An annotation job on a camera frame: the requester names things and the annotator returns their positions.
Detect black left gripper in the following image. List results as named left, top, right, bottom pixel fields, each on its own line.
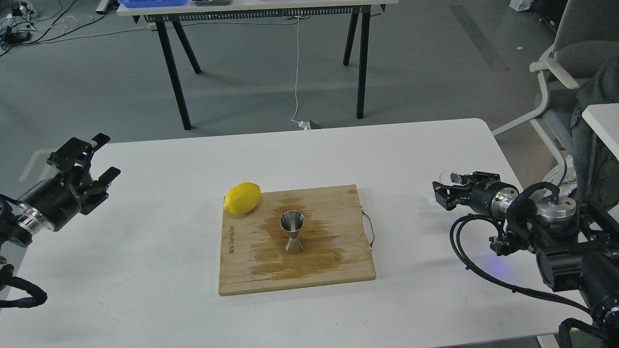
left=17, top=133, right=121, bottom=232

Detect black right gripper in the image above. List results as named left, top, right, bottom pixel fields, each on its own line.
left=432, top=171, right=520, bottom=220

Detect steel jigger measuring cup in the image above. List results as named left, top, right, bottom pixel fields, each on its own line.
left=280, top=211, right=305, bottom=255

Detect small clear glass cup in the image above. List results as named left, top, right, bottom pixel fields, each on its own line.
left=438, top=170, right=462, bottom=186

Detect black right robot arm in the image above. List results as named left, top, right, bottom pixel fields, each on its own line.
left=432, top=172, right=619, bottom=348

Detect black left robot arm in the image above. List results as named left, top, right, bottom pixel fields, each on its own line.
left=1, top=133, right=120, bottom=308

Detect person in grey clothes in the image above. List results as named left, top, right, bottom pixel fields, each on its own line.
left=544, top=58, right=619, bottom=211

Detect yellow lemon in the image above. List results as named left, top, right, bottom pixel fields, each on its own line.
left=223, top=182, right=261, bottom=216

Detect bamboo cutting board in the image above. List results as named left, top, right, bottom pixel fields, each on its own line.
left=219, top=184, right=376, bottom=296

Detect blue plastic tray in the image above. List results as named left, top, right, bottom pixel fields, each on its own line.
left=118, top=0, right=187, bottom=8

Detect background table black legs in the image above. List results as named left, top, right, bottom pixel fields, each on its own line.
left=118, top=0, right=399, bottom=131

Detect grey office chair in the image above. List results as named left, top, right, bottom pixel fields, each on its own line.
left=492, top=0, right=619, bottom=185

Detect cable bundle on floor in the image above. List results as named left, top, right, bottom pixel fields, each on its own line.
left=0, top=0, right=112, bottom=51

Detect white hanging cable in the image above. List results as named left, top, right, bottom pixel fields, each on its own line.
left=290, top=16, right=310, bottom=129

